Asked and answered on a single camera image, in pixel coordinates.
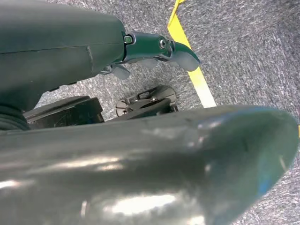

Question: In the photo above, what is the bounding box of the black robot foot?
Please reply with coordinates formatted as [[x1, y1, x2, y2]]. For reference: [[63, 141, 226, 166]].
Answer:
[[115, 85, 179, 121], [23, 95, 105, 130]]

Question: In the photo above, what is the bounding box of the yellow floor tape square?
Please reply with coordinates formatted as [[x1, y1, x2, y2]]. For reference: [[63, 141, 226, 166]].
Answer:
[[167, 0, 217, 109]]

